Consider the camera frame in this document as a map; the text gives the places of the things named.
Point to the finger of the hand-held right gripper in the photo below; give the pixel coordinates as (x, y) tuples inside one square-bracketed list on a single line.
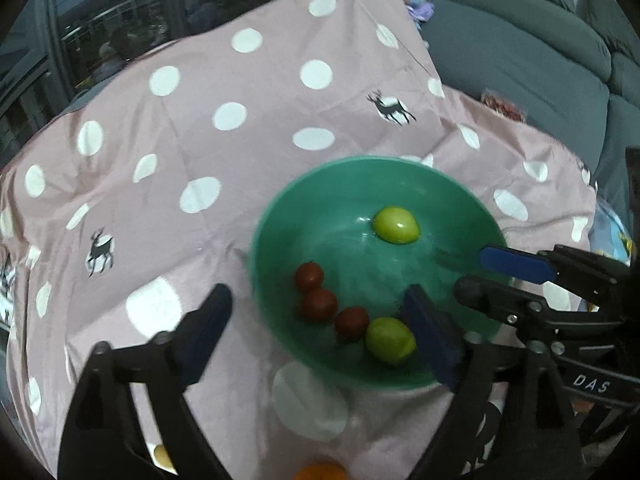
[(500, 300), (515, 263)]

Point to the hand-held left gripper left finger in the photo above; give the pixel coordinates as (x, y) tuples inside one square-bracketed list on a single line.
[(202, 335)]

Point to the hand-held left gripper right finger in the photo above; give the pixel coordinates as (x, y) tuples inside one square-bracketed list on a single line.
[(432, 340)]

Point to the green tomato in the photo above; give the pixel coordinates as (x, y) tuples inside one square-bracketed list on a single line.
[(395, 225), (390, 340)]

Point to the red tomato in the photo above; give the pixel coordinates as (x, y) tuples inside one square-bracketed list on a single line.
[(308, 276), (352, 323), (318, 304)]

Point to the yellow apricot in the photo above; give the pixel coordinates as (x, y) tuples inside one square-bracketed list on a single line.
[(162, 457)]

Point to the green plastic bowl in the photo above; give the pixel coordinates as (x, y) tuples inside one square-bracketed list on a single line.
[(340, 230)]

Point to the orange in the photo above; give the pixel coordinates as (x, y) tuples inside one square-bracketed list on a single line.
[(320, 472)]

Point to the light blue printed sheet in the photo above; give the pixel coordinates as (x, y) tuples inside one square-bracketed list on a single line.
[(612, 235)]

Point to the red snack packet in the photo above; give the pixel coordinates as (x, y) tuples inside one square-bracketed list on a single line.
[(502, 106)]

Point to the pink polka dot blanket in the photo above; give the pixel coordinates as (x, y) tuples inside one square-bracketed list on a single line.
[(200, 135)]

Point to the grey sofa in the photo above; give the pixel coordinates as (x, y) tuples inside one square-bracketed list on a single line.
[(525, 60)]

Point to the purple cloth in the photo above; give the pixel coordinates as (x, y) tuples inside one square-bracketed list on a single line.
[(417, 5)]

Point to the dark window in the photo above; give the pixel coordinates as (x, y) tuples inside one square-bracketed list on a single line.
[(100, 35)]

